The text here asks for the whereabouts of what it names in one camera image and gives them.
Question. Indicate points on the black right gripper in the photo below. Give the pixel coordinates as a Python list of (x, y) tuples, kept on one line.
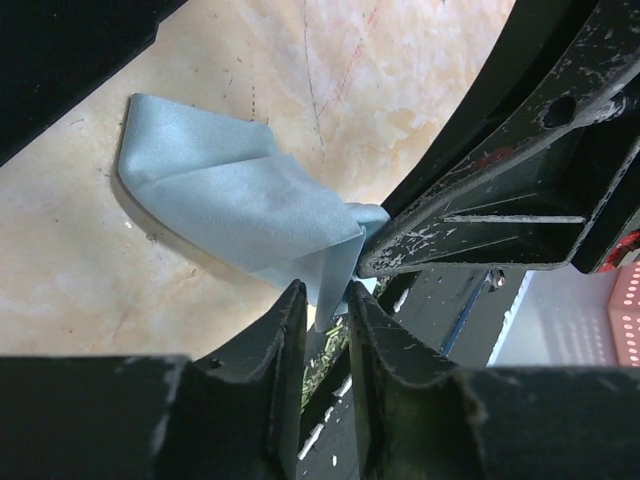
[(569, 195)]

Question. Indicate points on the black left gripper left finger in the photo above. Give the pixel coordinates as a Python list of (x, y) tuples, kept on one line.
[(232, 414)]

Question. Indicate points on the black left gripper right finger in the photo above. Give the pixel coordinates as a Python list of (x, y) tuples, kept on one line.
[(543, 423)]

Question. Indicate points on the light blue lens cloth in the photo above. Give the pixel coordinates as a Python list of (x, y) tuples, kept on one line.
[(224, 185)]

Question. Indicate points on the black glasses case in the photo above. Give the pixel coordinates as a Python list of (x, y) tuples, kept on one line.
[(55, 53)]

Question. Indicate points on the pink perforated basket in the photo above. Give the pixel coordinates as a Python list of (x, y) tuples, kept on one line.
[(624, 316)]

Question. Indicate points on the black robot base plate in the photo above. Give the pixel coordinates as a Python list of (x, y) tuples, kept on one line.
[(384, 406)]

